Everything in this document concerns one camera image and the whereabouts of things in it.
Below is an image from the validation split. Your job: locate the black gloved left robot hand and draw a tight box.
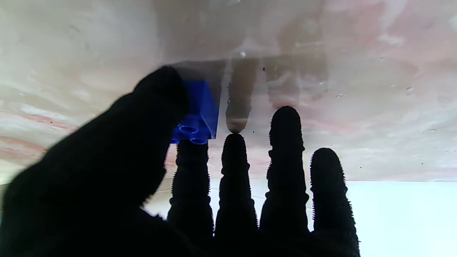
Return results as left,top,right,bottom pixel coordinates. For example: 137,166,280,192
0,66,360,257

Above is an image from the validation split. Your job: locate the blue toy brick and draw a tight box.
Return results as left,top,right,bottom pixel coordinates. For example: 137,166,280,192
171,80,219,145

